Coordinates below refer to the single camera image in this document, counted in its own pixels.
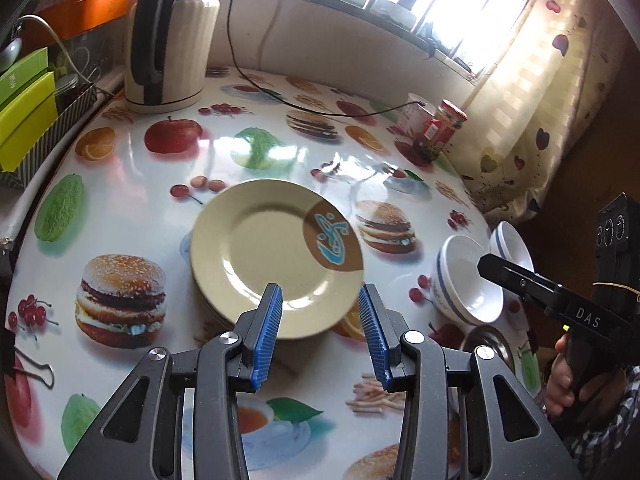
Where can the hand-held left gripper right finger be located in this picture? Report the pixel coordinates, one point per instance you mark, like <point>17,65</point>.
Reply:
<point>372,335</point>

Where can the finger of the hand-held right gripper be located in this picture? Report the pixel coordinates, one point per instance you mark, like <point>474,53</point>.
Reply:
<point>515,277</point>

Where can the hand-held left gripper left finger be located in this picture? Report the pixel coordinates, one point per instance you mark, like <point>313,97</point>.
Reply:
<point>267,335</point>

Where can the small white blue-banded bowl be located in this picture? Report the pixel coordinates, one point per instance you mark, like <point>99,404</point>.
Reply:
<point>510,240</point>

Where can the large white blue-banded bowl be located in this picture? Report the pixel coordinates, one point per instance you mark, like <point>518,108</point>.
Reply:
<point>465,285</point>

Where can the beige plate with brown rim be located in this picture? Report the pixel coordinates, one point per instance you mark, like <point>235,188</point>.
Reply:
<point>207,318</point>

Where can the stainless steel bowl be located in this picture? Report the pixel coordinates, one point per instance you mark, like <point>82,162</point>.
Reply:
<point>500,342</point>

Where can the person's right forearm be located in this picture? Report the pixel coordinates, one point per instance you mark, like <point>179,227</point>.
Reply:
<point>605,435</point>

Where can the person's right hand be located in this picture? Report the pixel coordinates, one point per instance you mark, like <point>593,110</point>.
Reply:
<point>559,380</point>

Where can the heart printed curtain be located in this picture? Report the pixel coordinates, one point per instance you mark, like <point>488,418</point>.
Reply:
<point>550,135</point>

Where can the red-lidded glass jar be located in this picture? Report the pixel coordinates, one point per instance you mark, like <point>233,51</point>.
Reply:
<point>445,127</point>

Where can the food printed tablecloth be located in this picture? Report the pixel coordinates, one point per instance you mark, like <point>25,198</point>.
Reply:
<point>150,200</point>

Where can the white plastic container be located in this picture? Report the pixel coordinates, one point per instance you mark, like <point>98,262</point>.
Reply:
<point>412,115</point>

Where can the black binder clip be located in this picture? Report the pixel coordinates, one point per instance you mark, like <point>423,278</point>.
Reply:
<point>7,355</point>

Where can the cream electric kettle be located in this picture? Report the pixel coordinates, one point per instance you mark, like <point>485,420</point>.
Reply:
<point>195,50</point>

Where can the zigzag patterned storage box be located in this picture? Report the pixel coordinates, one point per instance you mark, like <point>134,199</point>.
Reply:
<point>70,115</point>

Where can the clear glass jar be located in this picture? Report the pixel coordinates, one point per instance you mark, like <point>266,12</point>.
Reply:
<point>67,90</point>

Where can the bright yellow-green box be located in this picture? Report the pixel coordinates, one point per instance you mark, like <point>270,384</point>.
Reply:
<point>25,125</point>

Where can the olive green box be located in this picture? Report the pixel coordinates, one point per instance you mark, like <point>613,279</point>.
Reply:
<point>25,67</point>

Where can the orange box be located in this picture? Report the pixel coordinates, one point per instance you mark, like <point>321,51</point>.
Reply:
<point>90,5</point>

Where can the white round device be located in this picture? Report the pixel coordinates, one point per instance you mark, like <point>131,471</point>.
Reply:
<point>10,52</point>

